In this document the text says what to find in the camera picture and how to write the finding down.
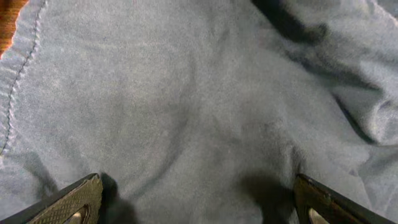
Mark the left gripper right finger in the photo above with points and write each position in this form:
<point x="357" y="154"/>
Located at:
<point x="316" y="203"/>

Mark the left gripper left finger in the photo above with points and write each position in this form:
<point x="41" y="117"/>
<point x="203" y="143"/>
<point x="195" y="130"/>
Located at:
<point x="80" y="202"/>

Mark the dark navy shorts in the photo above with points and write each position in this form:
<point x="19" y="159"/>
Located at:
<point x="201" y="111"/>

